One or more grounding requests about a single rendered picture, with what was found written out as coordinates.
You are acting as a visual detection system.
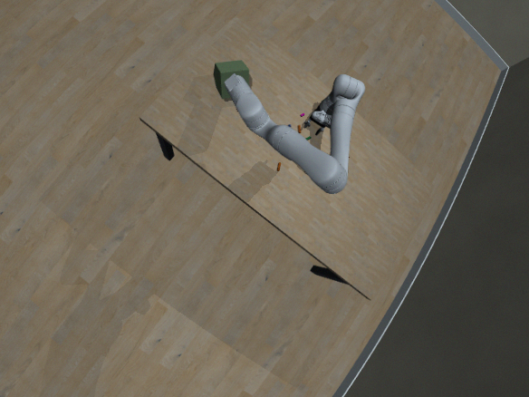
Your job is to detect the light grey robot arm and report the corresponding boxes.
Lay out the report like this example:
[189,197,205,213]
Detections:
[224,74,365,194]

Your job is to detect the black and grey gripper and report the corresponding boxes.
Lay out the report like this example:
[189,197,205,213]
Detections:
[304,98,332,136]

